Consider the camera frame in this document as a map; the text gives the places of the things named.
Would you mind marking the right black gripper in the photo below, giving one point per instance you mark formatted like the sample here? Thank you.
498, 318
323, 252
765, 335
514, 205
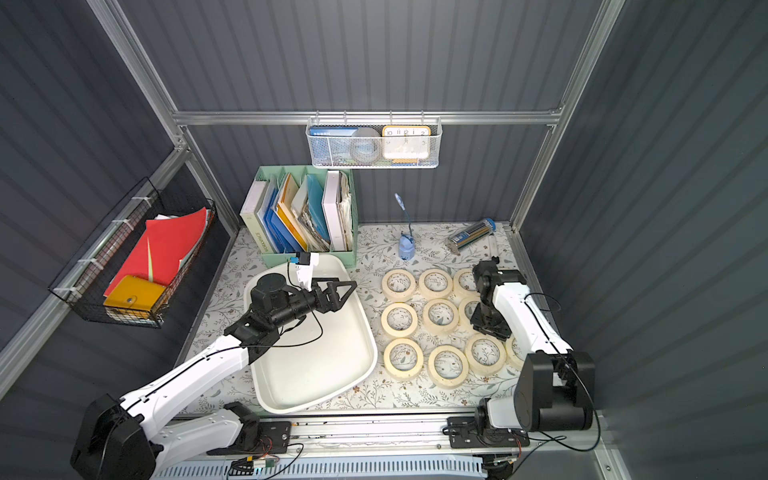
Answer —
491, 324

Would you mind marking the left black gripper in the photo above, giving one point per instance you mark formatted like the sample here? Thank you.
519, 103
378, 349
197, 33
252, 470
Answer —
324, 294

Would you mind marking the masking tape roll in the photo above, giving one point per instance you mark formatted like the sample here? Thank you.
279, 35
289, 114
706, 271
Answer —
447, 366
399, 320
440, 317
464, 285
435, 284
486, 355
399, 285
466, 309
403, 359
513, 359

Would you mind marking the white plastic storage tray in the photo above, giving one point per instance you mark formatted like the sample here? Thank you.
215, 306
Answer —
324, 357

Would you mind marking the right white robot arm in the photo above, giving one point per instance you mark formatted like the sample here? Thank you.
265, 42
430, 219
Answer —
555, 389

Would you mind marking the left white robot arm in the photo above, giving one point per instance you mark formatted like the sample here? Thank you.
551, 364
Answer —
129, 437

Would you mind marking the blue box in basket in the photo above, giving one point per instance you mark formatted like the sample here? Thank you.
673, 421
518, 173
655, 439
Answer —
330, 145

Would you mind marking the grey tape roll in basket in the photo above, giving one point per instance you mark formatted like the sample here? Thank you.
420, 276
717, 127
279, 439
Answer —
365, 146

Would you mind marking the black marker pen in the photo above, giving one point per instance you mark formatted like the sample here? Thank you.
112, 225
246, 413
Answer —
493, 247

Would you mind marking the blue folder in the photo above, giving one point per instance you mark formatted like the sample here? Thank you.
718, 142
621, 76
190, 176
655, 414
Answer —
284, 240

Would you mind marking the orange folder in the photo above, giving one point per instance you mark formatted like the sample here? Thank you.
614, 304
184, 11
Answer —
286, 194

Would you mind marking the clear pencil jar blue lid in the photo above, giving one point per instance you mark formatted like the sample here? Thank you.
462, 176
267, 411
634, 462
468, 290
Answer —
461, 239

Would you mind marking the green desktop file organizer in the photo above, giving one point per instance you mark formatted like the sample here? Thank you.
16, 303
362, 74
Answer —
298, 213

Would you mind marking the white binder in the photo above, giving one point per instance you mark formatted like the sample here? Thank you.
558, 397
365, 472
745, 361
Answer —
331, 208

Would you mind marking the cream workspace book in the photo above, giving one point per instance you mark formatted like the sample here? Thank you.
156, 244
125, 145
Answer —
250, 215

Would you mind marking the yellow white clock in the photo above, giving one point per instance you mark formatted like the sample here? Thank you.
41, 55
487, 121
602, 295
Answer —
406, 143

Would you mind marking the red folder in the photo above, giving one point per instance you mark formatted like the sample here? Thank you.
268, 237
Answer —
164, 248

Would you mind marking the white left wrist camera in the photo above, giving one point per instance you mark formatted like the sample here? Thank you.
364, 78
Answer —
300, 270

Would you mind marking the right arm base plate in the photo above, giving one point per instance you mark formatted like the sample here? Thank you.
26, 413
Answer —
463, 432

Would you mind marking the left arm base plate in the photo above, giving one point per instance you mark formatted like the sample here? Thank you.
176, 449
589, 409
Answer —
264, 435

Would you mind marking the black wire side basket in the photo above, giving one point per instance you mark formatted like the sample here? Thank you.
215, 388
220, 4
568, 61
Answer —
81, 286

